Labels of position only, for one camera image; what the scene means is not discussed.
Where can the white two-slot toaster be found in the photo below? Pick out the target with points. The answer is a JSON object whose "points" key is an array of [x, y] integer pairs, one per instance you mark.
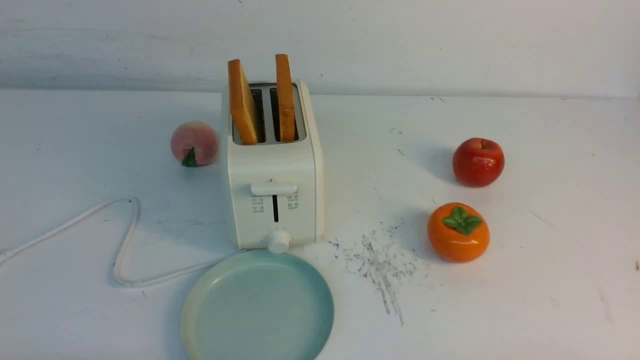
{"points": [[275, 191]]}

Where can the orange persimmon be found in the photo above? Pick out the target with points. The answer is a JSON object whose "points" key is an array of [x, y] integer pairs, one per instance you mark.
{"points": [[458, 233]]}

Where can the pink peach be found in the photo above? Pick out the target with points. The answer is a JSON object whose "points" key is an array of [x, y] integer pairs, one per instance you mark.
{"points": [[195, 144]]}

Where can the toast slice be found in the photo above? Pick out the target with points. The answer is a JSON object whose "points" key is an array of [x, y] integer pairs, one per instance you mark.
{"points": [[242, 106], [286, 104]]}

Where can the light blue ceramic plate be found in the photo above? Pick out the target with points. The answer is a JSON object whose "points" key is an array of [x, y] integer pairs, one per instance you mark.
{"points": [[258, 305]]}

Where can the red apple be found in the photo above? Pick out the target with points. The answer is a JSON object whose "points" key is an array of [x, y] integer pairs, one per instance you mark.
{"points": [[478, 162]]}

